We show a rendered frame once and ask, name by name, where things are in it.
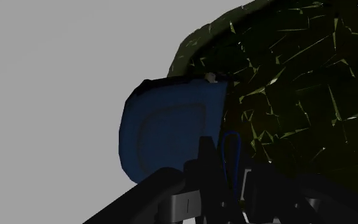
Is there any dark green patterned sofa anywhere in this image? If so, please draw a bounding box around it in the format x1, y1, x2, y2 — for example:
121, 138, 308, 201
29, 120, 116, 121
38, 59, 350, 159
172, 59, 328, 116
167, 0, 358, 202

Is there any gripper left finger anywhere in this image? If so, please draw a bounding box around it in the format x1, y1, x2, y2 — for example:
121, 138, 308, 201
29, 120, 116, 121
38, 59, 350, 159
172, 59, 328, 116
82, 135, 245, 224

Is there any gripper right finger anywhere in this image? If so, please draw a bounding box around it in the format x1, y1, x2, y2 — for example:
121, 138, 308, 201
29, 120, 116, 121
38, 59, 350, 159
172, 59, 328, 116
243, 162, 358, 224

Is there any blue bag with loop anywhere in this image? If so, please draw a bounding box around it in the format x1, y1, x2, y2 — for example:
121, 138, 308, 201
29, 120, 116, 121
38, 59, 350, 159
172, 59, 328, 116
118, 76, 244, 201

